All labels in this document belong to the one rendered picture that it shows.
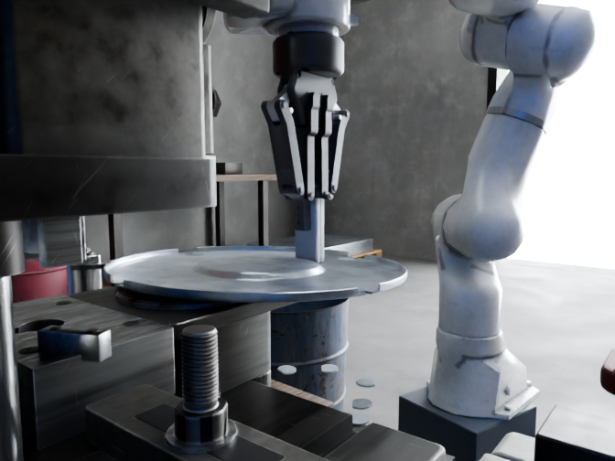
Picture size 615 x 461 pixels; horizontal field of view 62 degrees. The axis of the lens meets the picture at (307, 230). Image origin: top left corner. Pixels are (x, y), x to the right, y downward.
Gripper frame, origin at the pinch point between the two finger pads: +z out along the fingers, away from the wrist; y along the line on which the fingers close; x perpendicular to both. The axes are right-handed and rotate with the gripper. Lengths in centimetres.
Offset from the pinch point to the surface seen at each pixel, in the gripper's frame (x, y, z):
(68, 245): -1.5, -28.1, -1.9
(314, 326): 53, 73, 39
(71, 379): -6.5, -31.1, 4.8
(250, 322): -4.4, -14.4, 6.1
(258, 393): -6.6, -16.0, 11.2
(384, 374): 69, 148, 83
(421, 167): 184, 435, -7
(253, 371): -4.4, -14.0, 10.5
